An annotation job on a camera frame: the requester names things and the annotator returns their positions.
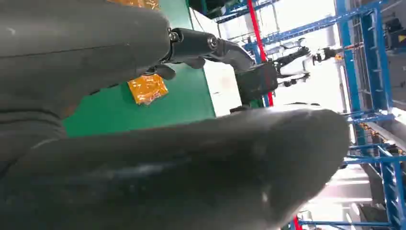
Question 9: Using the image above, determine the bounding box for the blue metal shelving rack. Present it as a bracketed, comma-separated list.
[215, 0, 406, 230]

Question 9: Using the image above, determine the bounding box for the red pole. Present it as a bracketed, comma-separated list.
[247, 0, 275, 107]

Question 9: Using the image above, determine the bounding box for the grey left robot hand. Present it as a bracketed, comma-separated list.
[0, 0, 350, 230]

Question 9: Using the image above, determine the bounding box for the yellow sheet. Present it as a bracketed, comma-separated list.
[107, 0, 169, 106]

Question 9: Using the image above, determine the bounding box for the white and black background robot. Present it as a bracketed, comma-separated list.
[273, 37, 344, 88]

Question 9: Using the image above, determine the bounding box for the green table mat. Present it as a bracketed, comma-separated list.
[63, 0, 217, 138]

